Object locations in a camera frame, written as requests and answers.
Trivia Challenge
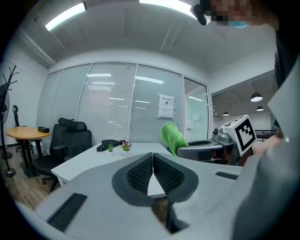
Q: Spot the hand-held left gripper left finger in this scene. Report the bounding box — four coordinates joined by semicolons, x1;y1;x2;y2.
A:
112;152;155;207

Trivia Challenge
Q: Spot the black sling bag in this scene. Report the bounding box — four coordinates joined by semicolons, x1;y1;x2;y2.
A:
96;139;126;152

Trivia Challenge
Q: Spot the long ceiling light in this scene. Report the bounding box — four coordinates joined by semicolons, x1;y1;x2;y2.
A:
139;0;199;19
45;2;87;31

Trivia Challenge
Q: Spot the black mesh office chair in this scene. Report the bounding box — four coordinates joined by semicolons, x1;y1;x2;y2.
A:
50;117;75;162
31;121;93;193

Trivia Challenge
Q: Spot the potted flowering plant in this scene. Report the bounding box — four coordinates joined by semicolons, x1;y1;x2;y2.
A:
121;141;132;157

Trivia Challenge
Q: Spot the round wooden table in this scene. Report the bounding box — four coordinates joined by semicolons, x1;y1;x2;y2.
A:
6;126;51;178

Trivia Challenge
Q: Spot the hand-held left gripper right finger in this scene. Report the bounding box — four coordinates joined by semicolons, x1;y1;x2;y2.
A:
153;152;199;234

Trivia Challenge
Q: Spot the white bin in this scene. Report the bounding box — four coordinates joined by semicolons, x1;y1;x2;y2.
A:
30;140;44;155

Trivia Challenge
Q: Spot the glass door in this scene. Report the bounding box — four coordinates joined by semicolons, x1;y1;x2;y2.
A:
184;77;209;143

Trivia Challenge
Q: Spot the person's right forearm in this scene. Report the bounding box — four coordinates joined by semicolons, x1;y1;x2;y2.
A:
252;135;285;157

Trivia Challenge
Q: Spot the person's black t-shirt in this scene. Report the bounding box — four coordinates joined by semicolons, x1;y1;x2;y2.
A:
273;23;300;90

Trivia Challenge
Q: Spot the slim black desk chair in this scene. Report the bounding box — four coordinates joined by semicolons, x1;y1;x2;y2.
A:
12;105;23;152

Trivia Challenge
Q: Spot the blue face mask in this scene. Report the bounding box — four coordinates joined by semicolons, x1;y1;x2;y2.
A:
228;21;249;29

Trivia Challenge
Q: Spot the person's head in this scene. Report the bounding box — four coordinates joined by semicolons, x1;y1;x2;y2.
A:
199;0;281;31

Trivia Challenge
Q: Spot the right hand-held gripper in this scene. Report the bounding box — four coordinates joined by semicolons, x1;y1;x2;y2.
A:
177;114;257;166

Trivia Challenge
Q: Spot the black coat rack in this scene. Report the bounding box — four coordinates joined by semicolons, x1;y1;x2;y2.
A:
0;65;19;160

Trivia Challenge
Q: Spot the green cloth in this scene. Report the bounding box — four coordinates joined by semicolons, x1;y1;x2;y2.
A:
161;121;189;157

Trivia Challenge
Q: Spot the white paper notice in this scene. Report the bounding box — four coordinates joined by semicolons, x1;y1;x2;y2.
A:
158;93;175;120

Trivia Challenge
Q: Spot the black head-worn camera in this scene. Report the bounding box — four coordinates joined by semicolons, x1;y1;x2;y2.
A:
190;0;211;26

